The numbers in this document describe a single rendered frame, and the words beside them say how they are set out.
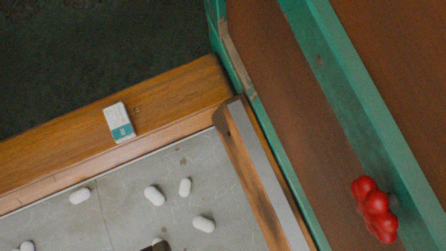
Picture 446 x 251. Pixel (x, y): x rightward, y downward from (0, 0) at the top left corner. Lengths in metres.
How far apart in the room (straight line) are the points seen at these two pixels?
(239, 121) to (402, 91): 0.46
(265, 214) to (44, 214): 0.38
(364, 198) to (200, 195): 0.53
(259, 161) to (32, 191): 0.39
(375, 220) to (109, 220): 0.59
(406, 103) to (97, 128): 0.64
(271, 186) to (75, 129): 0.35
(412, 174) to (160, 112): 0.59
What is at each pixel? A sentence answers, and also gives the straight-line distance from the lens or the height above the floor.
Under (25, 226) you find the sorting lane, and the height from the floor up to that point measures 0.74.
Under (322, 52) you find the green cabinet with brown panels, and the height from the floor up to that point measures 1.25.
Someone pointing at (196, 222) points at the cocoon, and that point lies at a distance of 0.78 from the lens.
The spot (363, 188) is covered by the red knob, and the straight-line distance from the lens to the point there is 0.29.
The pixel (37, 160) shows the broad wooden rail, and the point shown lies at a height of 0.76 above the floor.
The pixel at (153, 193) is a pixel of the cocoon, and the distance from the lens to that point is 0.79.
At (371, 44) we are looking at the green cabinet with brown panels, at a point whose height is 1.29.
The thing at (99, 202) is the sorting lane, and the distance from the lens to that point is 0.83.
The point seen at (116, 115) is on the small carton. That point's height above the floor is 0.78.
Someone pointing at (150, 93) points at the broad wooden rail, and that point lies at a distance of 0.83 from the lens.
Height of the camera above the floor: 1.53
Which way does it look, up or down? 75 degrees down
